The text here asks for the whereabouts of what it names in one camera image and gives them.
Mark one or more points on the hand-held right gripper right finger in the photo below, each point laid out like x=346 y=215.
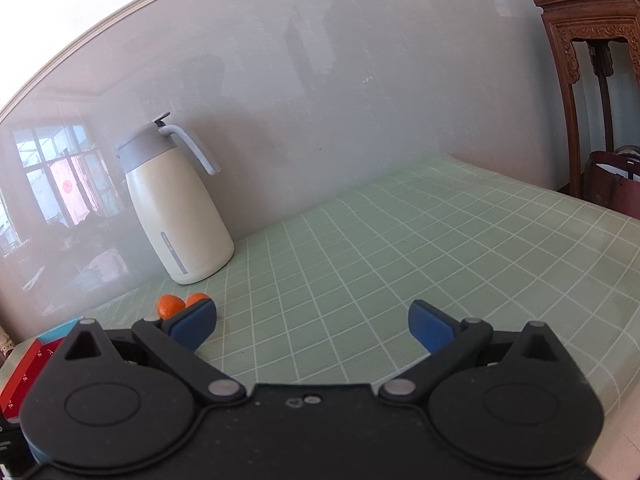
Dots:
x=427 y=326

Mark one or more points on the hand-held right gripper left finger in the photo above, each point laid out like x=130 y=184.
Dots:
x=192 y=321

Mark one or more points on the small tangerine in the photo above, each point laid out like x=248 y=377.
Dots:
x=196 y=299
x=169 y=306

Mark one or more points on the colourful cardboard box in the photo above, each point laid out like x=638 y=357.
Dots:
x=30 y=375

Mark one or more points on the green checked tablecloth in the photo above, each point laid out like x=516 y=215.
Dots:
x=400 y=240

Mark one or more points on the white thermos jug grey lid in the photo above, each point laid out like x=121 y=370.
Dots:
x=170 y=210

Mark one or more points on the dark red bag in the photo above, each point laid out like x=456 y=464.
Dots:
x=620 y=190

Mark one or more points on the carved wooden stand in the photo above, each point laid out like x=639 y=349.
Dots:
x=570 y=110

